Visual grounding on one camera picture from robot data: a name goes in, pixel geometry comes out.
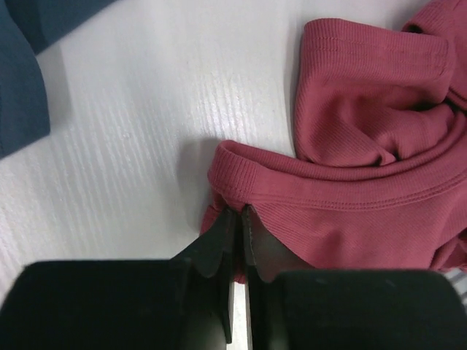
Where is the blue tank top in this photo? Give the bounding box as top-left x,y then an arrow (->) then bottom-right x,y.
1,0 -> 112,158

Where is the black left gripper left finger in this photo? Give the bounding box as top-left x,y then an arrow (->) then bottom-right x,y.
1,210 -> 236,349

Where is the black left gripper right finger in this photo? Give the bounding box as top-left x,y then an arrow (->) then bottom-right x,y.
242,207 -> 466,349

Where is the blue striped garment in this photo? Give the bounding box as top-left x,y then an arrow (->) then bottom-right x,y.
441,268 -> 467,306

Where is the maroon red tank top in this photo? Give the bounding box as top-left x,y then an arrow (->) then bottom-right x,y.
201,1 -> 466,271

